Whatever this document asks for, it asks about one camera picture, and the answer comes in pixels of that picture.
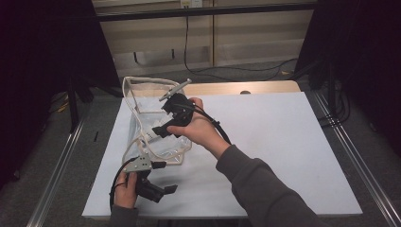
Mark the black metal stand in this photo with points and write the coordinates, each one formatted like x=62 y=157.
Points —
x=73 y=110
x=331 y=88

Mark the white table sheet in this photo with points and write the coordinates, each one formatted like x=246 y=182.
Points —
x=315 y=126

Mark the white wall socket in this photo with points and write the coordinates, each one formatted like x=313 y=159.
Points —
x=192 y=3

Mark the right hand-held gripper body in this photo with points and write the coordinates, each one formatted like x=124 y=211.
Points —
x=183 y=108

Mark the clear plastic bag beige trim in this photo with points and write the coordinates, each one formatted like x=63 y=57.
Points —
x=170 y=151

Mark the white feather shuttlecock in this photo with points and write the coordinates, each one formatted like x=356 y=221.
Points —
x=148 y=137

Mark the black horizontal bar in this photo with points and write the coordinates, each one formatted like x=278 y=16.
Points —
x=201 y=12

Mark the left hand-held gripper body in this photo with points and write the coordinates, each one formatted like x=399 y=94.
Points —
x=142 y=164

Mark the small black stick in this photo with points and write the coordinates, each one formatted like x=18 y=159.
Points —
x=96 y=136

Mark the dark curtain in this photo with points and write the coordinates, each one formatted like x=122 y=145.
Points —
x=372 y=47
x=38 y=63

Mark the person's right hand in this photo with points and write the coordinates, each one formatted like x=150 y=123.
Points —
x=201 y=132

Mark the metal floor rail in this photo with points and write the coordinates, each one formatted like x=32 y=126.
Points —
x=356 y=157
x=55 y=183

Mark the person's left hand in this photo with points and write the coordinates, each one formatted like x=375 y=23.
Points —
x=125 y=192

